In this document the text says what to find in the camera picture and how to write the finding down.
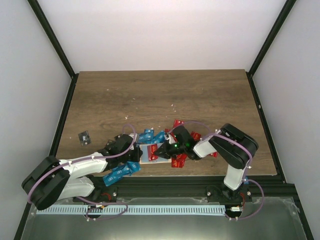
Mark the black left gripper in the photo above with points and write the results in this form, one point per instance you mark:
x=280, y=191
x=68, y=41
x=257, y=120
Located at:
x=139, y=153

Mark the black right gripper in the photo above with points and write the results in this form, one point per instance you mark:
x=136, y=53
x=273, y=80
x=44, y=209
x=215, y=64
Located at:
x=166, y=152

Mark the black frame post left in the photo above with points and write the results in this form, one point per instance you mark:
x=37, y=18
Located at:
x=40, y=15

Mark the blue card top with chip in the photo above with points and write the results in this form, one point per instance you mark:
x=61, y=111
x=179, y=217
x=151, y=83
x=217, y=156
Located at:
x=149, y=131

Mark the red vip card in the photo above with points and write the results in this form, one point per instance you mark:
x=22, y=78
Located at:
x=151, y=149
x=177, y=123

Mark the blue card near rail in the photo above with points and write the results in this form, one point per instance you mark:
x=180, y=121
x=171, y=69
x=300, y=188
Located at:
x=119, y=172

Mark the lone black VIP card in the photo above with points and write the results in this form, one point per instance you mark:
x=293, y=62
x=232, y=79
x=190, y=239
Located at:
x=84, y=138

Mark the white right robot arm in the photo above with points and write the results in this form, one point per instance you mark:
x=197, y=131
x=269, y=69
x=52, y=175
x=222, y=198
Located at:
x=236, y=148

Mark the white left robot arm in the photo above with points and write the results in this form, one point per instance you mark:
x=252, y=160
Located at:
x=57, y=179

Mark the black frame post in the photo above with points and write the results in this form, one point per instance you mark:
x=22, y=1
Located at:
x=277, y=25
x=40, y=15

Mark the red VIP card top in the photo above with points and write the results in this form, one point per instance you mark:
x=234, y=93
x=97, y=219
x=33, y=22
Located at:
x=177, y=123

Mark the blue VIP card right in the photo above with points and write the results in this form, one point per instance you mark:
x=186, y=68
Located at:
x=159, y=138

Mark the black frame post right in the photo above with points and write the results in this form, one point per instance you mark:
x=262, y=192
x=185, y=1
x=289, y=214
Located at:
x=277, y=25

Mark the blue vip card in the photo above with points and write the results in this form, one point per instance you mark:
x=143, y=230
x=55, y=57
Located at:
x=145, y=138
x=159, y=138

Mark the red card right of holder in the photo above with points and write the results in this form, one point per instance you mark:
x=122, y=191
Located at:
x=178, y=161

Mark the blue VIP card centre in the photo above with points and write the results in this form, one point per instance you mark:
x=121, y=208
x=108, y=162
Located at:
x=145, y=138

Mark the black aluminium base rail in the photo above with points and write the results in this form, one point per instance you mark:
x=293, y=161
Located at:
x=209, y=187

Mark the light blue slotted cable duct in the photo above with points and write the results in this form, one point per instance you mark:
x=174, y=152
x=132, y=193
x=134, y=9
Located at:
x=202, y=210

